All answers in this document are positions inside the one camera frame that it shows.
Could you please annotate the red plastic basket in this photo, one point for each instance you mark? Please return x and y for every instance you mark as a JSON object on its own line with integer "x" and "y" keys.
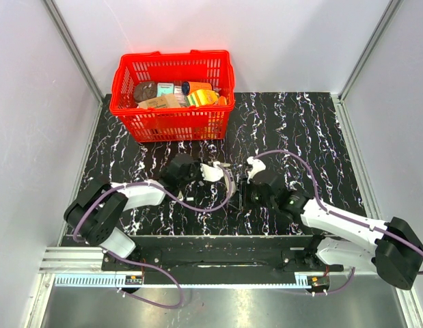
{"x": 174, "y": 124}

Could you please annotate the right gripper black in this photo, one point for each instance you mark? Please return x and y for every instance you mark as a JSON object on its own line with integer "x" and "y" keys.
{"x": 243, "y": 190}

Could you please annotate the teal small box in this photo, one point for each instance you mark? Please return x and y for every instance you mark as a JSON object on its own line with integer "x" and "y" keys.
{"x": 164, "y": 88}

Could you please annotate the brown cardboard box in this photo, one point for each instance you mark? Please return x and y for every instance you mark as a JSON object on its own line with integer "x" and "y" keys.
{"x": 162, "y": 102}

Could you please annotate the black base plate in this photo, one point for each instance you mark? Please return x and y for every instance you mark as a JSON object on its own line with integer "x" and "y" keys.
{"x": 160, "y": 252}

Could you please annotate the orange round item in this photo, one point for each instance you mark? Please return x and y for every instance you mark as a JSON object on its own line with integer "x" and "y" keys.
{"x": 222, "y": 101}

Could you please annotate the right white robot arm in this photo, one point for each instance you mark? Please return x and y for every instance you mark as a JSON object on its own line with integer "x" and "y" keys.
{"x": 391, "y": 249}

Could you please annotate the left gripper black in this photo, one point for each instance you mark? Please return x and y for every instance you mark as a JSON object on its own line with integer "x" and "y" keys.
{"x": 196, "y": 163}

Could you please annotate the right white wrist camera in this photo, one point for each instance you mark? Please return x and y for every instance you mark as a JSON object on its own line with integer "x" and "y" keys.
{"x": 255, "y": 166}

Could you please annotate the yellow green box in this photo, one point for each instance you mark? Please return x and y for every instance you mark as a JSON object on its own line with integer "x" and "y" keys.
{"x": 202, "y": 97}

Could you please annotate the orange cylinder can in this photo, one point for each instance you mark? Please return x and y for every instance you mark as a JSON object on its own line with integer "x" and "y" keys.
{"x": 189, "y": 87}

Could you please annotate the brown round cookie pack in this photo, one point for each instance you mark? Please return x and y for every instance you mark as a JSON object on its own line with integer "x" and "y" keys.
{"x": 145, "y": 91}

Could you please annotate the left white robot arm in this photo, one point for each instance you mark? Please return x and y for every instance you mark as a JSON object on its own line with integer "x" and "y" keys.
{"x": 96, "y": 211}

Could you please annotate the aluminium rail frame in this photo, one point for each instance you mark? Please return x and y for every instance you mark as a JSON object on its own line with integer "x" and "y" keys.
{"x": 79, "y": 267}

